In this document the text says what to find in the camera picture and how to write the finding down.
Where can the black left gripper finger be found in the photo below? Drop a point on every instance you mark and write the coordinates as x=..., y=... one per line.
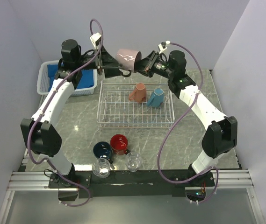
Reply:
x=106, y=60
x=112, y=72

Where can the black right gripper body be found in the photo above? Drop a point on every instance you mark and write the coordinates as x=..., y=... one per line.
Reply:
x=160, y=69

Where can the purple mug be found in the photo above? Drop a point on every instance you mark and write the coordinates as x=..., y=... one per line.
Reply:
x=128, y=58

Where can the light blue mug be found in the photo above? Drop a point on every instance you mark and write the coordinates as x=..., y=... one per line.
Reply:
x=156, y=98

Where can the white wire dish rack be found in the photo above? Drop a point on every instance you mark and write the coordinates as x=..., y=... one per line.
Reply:
x=116, y=111

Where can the red mug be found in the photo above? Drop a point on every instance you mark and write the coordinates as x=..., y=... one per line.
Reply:
x=119, y=144

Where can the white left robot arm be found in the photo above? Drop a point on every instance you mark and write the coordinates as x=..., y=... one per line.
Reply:
x=39, y=131

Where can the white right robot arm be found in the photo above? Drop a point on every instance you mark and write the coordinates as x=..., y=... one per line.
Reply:
x=221, y=131

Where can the blue cloth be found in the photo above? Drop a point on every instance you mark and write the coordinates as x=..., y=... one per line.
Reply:
x=85, y=82

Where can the white plastic basket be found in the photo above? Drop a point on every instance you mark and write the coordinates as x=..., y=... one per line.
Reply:
x=43, y=82

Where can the dark blue mug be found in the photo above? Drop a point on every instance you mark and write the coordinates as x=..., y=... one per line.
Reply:
x=103, y=150

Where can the clear glass cup right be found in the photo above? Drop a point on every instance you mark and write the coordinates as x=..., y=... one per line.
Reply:
x=133, y=161

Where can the clear glass cup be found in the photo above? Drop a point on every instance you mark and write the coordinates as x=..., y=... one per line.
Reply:
x=133, y=161
x=101, y=168

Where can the clear glass cup left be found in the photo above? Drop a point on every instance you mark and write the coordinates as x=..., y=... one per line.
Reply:
x=101, y=168

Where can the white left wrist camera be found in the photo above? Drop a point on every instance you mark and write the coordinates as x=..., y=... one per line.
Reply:
x=95, y=39

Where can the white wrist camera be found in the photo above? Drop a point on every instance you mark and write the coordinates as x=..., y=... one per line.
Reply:
x=163, y=46
x=95, y=39

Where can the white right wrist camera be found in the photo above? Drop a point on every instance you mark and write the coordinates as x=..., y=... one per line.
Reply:
x=163, y=46

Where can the black table edge rail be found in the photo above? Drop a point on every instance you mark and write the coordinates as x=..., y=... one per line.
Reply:
x=139, y=183

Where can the aluminium frame rail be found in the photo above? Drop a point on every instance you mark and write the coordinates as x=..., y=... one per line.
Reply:
x=37, y=181

